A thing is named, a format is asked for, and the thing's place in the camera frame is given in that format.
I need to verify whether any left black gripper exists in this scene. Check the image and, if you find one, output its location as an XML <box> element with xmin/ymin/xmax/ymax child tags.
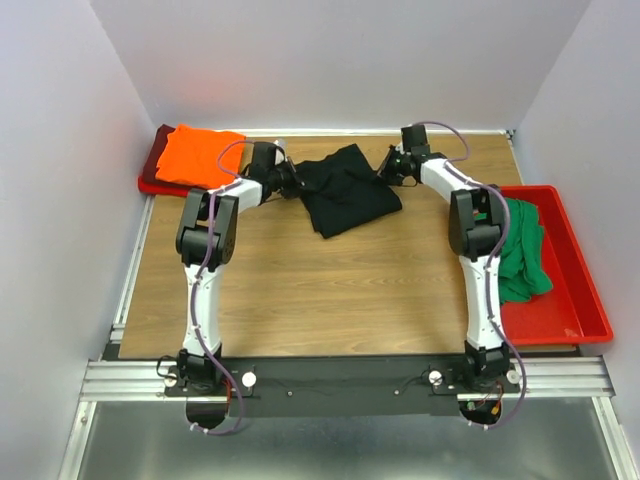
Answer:
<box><xmin>268</xmin><ymin>157</ymin><xmax>316</xmax><ymax>200</ymax></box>

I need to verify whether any black t shirt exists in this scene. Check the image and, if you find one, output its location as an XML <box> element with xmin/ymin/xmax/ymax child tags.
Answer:
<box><xmin>296</xmin><ymin>144</ymin><xmax>402</xmax><ymax>239</ymax></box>

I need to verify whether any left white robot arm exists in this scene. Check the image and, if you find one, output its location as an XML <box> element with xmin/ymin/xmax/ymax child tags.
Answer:
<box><xmin>175</xmin><ymin>140</ymin><xmax>303</xmax><ymax>395</ymax></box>

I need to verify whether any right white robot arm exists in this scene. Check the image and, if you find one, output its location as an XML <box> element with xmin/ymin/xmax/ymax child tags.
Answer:
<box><xmin>377</xmin><ymin>122</ymin><xmax>511</xmax><ymax>392</ymax></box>

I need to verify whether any orange folded t shirt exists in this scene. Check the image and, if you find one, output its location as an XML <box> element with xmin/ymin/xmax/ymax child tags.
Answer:
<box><xmin>156</xmin><ymin>124</ymin><xmax>246</xmax><ymax>189</ymax></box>

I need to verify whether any maroon folded t shirt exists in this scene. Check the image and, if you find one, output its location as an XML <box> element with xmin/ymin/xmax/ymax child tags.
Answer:
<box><xmin>140</xmin><ymin>124</ymin><xmax>175</xmax><ymax>183</ymax></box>

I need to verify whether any red folded t shirt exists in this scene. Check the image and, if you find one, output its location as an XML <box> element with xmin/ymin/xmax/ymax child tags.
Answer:
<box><xmin>137</xmin><ymin>174</ymin><xmax>191</xmax><ymax>198</ymax></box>

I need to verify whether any green t shirt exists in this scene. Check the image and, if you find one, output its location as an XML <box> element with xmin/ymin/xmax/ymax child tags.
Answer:
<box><xmin>498</xmin><ymin>198</ymin><xmax>553</xmax><ymax>304</ymax></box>

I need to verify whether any red plastic bin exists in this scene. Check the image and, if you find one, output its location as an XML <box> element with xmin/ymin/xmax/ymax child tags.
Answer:
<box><xmin>501</xmin><ymin>185</ymin><xmax>614</xmax><ymax>347</ymax></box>

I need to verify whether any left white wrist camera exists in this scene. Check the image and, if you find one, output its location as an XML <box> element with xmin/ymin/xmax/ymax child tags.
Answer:
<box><xmin>273</xmin><ymin>139</ymin><xmax>286</xmax><ymax>165</ymax></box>

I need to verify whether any aluminium frame rail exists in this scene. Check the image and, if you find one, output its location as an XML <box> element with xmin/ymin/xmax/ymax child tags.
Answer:
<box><xmin>79</xmin><ymin>357</ymin><xmax>615</xmax><ymax>402</ymax></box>

